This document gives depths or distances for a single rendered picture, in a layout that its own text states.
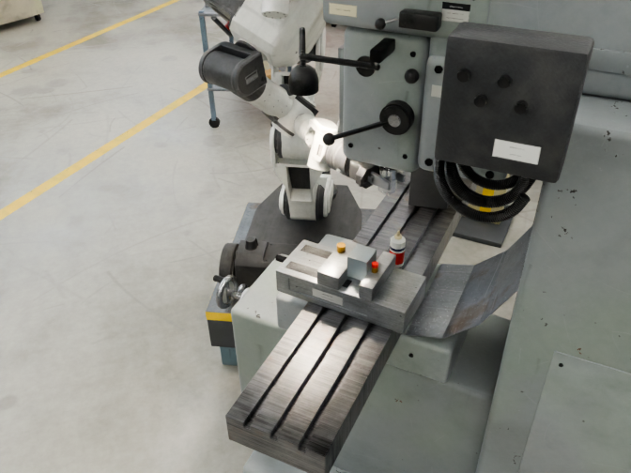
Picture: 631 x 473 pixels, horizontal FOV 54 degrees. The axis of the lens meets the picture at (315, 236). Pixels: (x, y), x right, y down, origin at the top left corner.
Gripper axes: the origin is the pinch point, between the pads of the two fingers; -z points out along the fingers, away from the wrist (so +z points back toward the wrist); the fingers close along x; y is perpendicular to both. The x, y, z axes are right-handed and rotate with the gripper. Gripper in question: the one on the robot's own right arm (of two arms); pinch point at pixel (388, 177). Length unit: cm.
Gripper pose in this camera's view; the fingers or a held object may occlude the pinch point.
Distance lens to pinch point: 156.2
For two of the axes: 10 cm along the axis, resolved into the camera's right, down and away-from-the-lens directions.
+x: 7.3, -4.1, 5.5
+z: -6.8, -4.3, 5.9
